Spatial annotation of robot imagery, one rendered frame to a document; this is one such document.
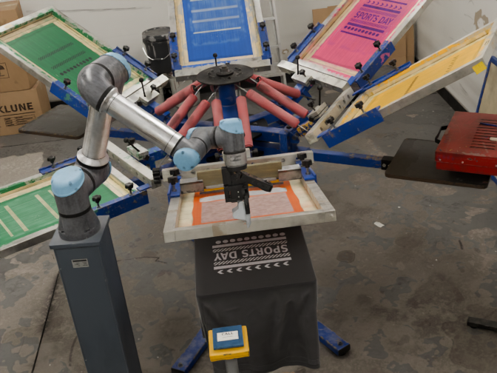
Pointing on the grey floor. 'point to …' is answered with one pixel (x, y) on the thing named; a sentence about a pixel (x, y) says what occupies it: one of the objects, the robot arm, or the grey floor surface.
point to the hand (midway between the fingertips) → (249, 222)
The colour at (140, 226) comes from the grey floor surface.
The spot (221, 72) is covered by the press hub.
